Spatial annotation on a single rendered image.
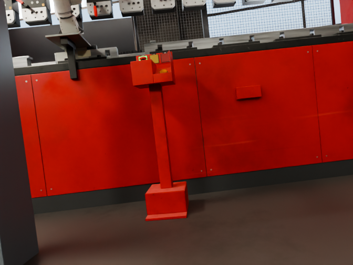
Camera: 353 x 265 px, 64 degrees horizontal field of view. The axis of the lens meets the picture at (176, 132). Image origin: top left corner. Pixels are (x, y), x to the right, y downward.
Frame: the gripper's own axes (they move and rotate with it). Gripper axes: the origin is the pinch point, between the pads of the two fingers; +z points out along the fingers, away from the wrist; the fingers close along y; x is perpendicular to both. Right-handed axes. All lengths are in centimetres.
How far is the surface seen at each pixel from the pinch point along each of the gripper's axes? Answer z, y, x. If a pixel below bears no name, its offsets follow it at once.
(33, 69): 6.7, 22.7, 17.9
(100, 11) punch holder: -11.8, -17.8, -12.7
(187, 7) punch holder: -9, -73, -13
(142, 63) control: -5, -42, 46
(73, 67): 6.6, -0.7, 20.4
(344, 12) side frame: 25, -215, -59
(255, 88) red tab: 25, -107, 36
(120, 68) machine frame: 10.5, -27.3, 21.0
